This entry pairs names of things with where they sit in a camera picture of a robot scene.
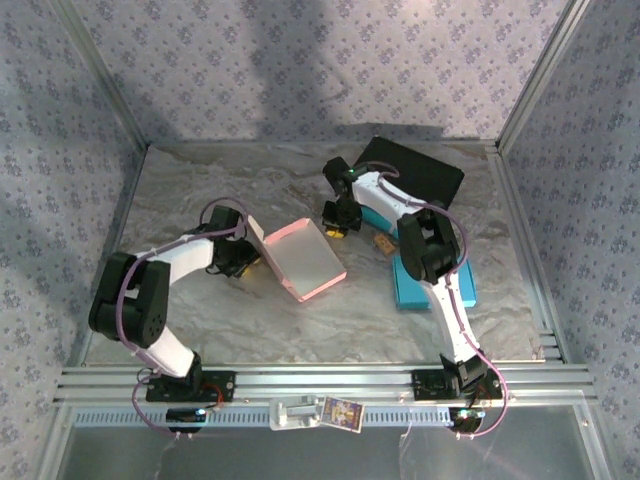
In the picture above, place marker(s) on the pink paper box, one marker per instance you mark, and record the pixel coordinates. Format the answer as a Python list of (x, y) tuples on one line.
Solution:
[(305, 260)]

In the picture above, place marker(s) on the blue paper box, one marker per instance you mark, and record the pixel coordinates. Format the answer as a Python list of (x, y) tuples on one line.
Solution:
[(410, 295)]

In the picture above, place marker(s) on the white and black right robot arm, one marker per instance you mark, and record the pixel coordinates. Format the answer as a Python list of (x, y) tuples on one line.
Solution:
[(450, 315)]

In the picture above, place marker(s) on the wooden block with tiger print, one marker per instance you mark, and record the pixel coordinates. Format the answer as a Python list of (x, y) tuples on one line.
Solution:
[(385, 245)]

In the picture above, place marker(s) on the black hard case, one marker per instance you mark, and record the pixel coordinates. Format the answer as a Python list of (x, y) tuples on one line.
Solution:
[(430, 175)]

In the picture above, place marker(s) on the black adapter with LED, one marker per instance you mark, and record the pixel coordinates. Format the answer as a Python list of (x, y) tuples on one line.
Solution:
[(467, 422), (182, 416)]

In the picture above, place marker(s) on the cartoon print card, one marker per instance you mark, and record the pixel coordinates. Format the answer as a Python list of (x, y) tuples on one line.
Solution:
[(342, 412)]

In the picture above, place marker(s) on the aluminium side rail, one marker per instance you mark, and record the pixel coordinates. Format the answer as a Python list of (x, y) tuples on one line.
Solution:
[(124, 215), (525, 250)]

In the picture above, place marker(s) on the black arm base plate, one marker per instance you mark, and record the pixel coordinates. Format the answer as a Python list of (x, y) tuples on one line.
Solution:
[(220, 385), (425, 385)]

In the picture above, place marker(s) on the wide aluminium rail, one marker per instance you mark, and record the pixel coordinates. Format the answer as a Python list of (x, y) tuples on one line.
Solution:
[(325, 382)]

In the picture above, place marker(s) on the white plastic bracket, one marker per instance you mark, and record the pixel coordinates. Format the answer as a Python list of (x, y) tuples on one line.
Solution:
[(292, 412)]

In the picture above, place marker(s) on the aluminium frame post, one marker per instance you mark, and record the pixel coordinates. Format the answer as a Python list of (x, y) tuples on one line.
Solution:
[(106, 75), (541, 75)]

